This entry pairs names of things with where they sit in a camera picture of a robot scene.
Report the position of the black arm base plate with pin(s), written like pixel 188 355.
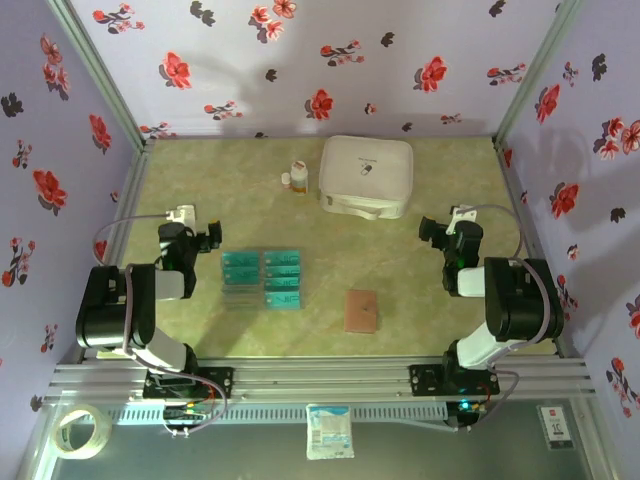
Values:
pixel 425 380
pixel 222 382

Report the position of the white medicine pouch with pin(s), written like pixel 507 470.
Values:
pixel 365 165

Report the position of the green controller circuit board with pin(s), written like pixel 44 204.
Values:
pixel 467 406
pixel 187 411

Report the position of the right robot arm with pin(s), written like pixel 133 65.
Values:
pixel 470 281

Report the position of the small white pill bottle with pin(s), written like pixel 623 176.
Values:
pixel 285 181

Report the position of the white gauze packet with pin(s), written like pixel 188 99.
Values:
pixel 330 432

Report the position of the black and white label card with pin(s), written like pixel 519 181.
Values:
pixel 556 427

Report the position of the aluminium frame post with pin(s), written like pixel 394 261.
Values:
pixel 537 70
pixel 100 70

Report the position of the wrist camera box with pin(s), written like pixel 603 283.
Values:
pixel 181 214
pixel 462 217

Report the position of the large white-capped pill bottle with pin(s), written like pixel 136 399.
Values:
pixel 299 175

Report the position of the aluminium side rail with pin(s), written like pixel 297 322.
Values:
pixel 131 200
pixel 510 175

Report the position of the clear tape roll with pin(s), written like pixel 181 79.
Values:
pixel 106 431

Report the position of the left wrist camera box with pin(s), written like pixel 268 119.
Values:
pixel 181 214

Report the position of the group of teal packets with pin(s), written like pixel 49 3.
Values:
pixel 261 280

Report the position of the aluminium mounting rail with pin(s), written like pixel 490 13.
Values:
pixel 320 380

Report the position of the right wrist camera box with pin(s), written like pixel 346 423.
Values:
pixel 462 217

